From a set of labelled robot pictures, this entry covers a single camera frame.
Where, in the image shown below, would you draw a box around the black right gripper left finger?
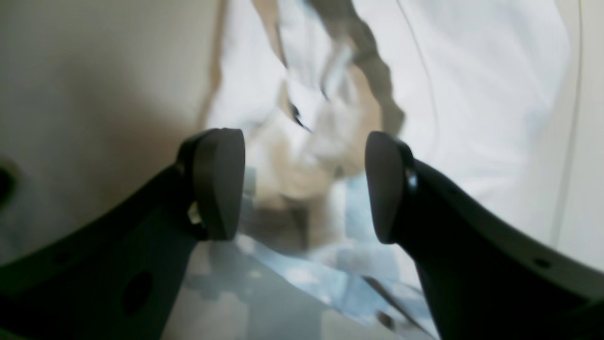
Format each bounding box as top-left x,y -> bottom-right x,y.
0,128 -> 246,340

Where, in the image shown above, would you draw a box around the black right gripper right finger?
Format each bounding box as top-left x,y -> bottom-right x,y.
365,131 -> 604,340

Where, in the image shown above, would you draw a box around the white T-shirt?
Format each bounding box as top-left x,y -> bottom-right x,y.
184,0 -> 583,338

